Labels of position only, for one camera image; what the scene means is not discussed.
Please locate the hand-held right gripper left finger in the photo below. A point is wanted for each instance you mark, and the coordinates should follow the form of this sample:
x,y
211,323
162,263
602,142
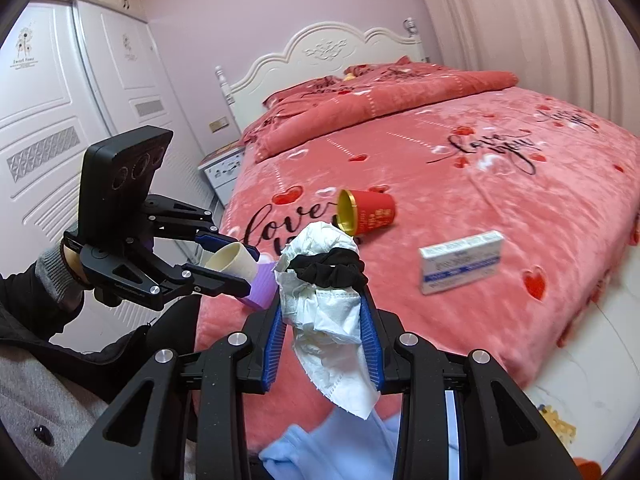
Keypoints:
x,y
272,355

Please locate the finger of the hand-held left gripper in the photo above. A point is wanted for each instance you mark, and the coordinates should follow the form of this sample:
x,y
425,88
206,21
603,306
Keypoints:
x,y
210,240
215,282

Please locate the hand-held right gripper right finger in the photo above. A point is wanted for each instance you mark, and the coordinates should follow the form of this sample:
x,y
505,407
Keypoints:
x,y
372,350

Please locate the small cream paper cup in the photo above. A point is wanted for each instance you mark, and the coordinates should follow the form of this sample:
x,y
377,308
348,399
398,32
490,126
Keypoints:
x,y
232,260

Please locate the purple ribbed silicone cup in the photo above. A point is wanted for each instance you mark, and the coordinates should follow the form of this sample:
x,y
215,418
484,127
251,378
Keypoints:
x,y
260,290

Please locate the black hair scrunchie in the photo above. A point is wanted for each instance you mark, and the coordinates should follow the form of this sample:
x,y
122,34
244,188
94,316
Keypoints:
x,y
330,260

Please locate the person's left forearm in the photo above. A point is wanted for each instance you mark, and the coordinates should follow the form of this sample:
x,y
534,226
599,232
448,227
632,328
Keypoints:
x,y
35,300

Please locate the white nightstand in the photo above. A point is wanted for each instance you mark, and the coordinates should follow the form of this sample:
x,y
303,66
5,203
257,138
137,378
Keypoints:
x,y
222,175

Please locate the light blue cloth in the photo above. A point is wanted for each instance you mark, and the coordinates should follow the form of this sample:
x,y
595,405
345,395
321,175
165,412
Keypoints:
x,y
320,450

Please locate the white wardrobe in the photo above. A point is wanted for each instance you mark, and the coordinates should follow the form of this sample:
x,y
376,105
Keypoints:
x,y
50,110

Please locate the large white blue medicine box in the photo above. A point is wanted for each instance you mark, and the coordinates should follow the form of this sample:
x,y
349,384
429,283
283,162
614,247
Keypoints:
x,y
460,265

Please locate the red paper cup gold inside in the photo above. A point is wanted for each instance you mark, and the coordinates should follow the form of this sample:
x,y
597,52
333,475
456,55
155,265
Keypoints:
x,y
375,215

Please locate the pink printed pillow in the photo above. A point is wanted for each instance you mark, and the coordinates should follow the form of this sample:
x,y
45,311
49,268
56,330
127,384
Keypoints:
x,y
305,90
380,67

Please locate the yellow patterned object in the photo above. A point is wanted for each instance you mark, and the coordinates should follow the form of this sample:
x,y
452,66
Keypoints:
x,y
555,420

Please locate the person's grey coat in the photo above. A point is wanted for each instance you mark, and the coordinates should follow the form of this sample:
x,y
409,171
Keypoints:
x,y
50,410

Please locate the folded pink quilt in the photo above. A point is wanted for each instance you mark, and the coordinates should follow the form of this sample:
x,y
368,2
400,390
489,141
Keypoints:
x,y
375,105

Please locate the yellow plush toy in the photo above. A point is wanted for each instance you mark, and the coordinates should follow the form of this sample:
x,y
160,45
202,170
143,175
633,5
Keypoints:
x,y
350,76

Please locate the white bed headboard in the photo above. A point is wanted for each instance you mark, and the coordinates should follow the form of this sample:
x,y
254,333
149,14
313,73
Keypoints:
x,y
325,50

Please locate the orange stool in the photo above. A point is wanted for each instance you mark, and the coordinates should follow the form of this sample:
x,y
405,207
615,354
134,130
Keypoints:
x,y
587,470

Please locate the pink curtain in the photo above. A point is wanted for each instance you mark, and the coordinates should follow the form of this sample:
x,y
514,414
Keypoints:
x,y
525,35

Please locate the gold wall socket panel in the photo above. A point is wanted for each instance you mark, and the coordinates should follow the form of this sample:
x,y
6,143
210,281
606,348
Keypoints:
x,y
219,124

